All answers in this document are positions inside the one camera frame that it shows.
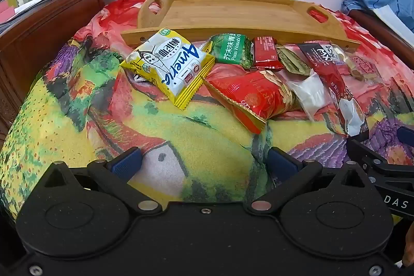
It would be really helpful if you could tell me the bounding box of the green peas packet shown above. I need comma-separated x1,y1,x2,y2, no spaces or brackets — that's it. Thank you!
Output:
207,33,254,69

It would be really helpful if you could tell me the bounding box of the large red nut packet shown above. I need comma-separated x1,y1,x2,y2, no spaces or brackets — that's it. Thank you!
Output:
201,69,301,135

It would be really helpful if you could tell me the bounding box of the wooden tray with handles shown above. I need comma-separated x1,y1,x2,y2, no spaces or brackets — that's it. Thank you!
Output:
121,0,361,53

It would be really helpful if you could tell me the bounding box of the gold foil snack packet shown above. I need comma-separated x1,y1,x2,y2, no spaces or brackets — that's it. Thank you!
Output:
276,45,313,76

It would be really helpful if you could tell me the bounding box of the clear candy packet red label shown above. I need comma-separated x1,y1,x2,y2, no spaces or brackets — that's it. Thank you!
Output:
331,45,380,83

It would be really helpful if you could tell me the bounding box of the white paper sheet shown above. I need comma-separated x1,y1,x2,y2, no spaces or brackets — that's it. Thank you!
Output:
372,4,414,37

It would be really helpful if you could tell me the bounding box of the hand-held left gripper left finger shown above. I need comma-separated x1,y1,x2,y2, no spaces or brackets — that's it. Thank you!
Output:
40,147,162,215

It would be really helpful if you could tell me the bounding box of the printed blanket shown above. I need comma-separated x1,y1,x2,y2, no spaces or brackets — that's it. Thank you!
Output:
0,33,414,231

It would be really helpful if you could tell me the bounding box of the stack of papers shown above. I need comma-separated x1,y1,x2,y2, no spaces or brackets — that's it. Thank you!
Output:
0,0,55,26

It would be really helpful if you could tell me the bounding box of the small red snack packet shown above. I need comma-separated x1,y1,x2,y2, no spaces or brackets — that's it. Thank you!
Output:
252,36,285,71

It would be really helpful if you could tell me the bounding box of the yellow snack packet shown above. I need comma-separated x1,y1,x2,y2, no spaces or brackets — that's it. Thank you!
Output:
119,28,216,110

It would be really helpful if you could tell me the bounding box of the long dark red packet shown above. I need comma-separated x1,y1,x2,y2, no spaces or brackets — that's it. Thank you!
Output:
297,41,369,137

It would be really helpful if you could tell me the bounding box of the brown wooden cabinet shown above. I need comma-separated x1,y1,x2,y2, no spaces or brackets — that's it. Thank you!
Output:
0,0,107,141

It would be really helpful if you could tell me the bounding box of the white translucent packet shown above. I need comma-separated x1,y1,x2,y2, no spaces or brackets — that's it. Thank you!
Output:
285,69,335,121

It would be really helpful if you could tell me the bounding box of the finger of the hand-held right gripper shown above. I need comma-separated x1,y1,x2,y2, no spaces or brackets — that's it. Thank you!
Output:
397,126,414,143
347,138,414,183

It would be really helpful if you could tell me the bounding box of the wooden bed board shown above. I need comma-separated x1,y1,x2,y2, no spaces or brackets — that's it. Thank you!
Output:
348,9,414,53

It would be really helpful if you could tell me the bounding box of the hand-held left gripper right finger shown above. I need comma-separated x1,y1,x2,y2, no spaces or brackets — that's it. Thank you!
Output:
250,147,376,215

